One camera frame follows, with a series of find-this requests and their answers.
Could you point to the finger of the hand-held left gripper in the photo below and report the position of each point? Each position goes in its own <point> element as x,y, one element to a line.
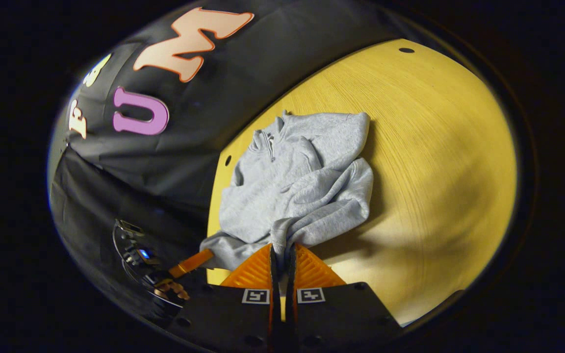
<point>192,263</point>

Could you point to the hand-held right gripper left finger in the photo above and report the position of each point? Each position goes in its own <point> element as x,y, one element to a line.
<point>274,279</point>

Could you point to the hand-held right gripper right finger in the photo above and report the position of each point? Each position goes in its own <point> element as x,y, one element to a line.
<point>290,279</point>

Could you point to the grey zip sweatshirt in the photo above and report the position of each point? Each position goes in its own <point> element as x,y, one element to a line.
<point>292,186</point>

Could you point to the black backdrop cloth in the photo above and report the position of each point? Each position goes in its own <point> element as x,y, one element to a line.
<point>223,108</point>

